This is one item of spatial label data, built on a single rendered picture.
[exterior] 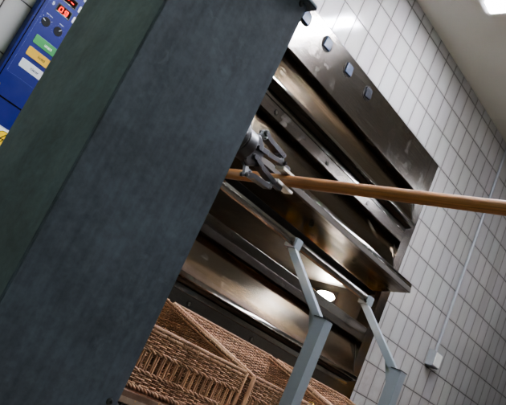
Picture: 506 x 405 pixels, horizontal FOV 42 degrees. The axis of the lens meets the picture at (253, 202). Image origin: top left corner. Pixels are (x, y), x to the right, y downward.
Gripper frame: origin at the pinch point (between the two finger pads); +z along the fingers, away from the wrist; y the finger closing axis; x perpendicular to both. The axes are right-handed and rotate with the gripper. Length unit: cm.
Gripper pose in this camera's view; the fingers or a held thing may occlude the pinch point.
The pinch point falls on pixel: (283, 180)
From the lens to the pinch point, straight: 167.7
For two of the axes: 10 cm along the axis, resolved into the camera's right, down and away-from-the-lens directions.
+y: -4.0, 8.7, -2.7
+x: 7.1, 1.2, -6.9
